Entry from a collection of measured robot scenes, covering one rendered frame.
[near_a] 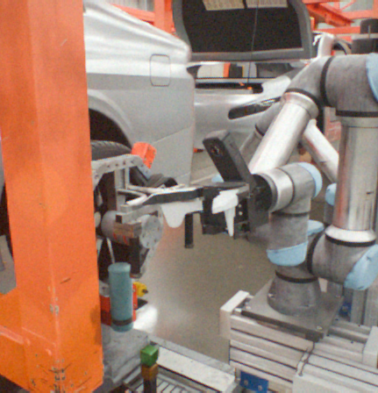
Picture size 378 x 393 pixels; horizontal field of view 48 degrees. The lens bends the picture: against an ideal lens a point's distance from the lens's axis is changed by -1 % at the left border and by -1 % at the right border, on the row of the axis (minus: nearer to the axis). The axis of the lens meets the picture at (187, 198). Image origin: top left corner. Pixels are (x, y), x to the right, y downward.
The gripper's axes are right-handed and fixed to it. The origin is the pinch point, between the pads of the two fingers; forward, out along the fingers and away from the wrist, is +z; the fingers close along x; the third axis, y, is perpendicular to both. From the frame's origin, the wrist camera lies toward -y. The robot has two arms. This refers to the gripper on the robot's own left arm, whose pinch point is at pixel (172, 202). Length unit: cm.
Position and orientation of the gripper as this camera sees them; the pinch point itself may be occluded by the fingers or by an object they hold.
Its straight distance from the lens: 60.8
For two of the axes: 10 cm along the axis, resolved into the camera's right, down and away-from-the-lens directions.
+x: -6.8, -0.5, 7.3
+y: 1.0, 9.8, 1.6
